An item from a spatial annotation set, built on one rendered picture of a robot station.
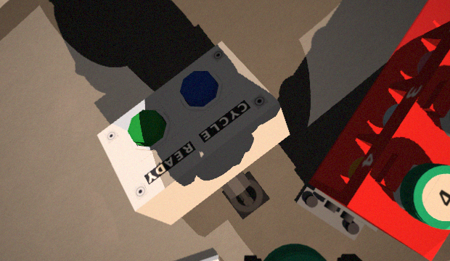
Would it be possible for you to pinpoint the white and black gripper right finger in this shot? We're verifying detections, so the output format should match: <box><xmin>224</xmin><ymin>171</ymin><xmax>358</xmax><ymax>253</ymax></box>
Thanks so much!
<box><xmin>337</xmin><ymin>254</ymin><xmax>362</xmax><ymax>261</ymax></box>

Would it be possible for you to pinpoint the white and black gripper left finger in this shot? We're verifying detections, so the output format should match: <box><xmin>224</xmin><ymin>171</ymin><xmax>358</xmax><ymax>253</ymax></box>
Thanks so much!
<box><xmin>244</xmin><ymin>255</ymin><xmax>262</xmax><ymax>261</ymax></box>

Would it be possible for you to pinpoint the green round cap with cream top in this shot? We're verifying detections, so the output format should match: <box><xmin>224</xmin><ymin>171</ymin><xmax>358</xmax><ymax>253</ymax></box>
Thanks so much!
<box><xmin>400</xmin><ymin>163</ymin><xmax>450</xmax><ymax>230</ymax></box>

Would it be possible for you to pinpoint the green cap with cream label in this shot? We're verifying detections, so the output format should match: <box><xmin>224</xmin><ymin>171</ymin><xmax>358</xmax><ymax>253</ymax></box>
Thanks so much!
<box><xmin>264</xmin><ymin>244</ymin><xmax>326</xmax><ymax>261</ymax></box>

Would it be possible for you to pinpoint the beige button housing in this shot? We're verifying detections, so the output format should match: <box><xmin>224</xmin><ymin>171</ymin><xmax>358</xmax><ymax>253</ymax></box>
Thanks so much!
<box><xmin>98</xmin><ymin>41</ymin><xmax>290</xmax><ymax>225</ymax></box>

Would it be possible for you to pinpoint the red tube rack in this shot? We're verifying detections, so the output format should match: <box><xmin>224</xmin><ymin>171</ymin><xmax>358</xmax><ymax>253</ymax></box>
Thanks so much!
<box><xmin>308</xmin><ymin>0</ymin><xmax>450</xmax><ymax>261</ymax></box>

